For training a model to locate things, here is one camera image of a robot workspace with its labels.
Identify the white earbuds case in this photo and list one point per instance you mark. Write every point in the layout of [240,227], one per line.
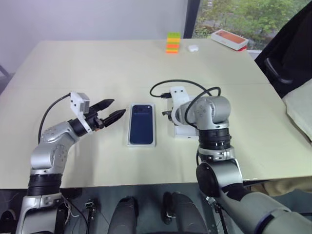
[193,48]

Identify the black office chair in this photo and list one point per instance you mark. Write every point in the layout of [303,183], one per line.
[285,56]

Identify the dark window frame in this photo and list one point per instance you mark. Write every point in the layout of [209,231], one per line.
[192,18]

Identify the dark rounded shape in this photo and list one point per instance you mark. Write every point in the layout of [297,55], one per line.
[123,217]
[185,214]

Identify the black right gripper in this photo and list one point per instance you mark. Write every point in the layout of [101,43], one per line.
[170,114]

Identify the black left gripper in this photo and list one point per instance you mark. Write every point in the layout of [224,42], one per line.
[95,120]

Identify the green orange block stack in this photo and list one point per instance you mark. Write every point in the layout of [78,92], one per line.
[173,42]

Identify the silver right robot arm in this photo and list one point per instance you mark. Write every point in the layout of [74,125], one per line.
[214,146]

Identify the dark blue smartphone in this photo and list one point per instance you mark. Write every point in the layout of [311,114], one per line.
[141,124]

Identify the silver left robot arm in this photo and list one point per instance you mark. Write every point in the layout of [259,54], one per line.
[48,156]

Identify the cream fabric cushion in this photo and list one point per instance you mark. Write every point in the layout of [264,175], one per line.
[299,114]

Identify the orange and white box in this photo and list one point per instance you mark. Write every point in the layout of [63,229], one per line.
[228,38]

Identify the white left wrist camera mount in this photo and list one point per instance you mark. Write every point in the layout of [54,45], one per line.
[77,104]

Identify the white phone box lid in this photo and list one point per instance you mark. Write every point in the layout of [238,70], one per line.
[185,133]

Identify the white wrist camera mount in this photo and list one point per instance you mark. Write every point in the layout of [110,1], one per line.
[77,104]
[179,95]

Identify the white box bottom tray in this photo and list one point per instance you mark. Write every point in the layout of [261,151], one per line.
[141,145]

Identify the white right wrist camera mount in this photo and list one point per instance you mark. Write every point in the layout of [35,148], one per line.
[179,95]

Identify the black clamp bracket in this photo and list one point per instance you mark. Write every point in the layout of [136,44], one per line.
[90,214]
[215,212]

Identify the dark metal stand frame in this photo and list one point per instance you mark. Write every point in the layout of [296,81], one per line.
[4,72]

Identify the red object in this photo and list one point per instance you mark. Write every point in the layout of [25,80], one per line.
[242,48]

